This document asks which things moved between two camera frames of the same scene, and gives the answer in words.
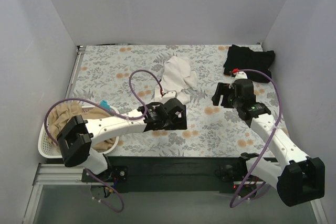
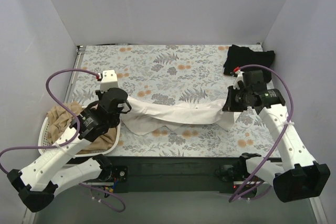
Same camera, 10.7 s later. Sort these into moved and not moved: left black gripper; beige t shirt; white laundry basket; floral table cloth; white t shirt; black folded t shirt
Moved: left black gripper; white t shirt
Not moved: floral table cloth; beige t shirt; white laundry basket; black folded t shirt
